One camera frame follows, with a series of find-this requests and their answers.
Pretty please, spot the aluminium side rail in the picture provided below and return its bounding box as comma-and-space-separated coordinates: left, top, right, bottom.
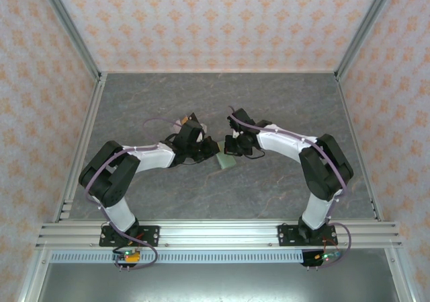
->
334, 73, 386, 224
52, 73, 108, 224

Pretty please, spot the grey metal sheet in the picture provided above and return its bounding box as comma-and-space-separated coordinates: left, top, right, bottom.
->
36, 263, 397, 302

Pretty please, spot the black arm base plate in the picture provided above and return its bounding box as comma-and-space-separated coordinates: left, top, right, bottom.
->
277, 224, 337, 248
99, 225, 161, 248

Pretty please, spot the aluminium corner post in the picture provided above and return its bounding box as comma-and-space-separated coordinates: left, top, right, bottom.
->
35, 0, 103, 81
334, 0, 402, 81

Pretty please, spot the thin aluminium back rail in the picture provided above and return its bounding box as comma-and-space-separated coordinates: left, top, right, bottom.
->
99, 68, 339, 75

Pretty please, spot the tan and black card stack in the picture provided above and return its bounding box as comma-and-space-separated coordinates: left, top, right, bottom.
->
174, 112, 198, 130

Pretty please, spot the controller board with green light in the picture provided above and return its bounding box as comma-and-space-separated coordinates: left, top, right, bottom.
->
302, 250, 342, 266

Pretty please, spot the controller board with yellow connector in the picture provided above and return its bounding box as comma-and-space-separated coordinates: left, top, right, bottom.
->
112, 248, 142, 264

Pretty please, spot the pale green card holder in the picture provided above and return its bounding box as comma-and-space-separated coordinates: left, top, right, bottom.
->
216, 139, 239, 171

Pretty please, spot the aluminium mounting rail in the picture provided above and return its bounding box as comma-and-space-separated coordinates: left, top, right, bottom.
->
35, 218, 402, 249

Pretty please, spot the slotted grey cable duct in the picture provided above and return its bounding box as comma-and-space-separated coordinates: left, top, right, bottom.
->
49, 250, 303, 264

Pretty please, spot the aluminium frame leg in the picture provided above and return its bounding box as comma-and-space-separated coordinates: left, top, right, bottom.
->
18, 248, 51, 302
384, 248, 416, 302

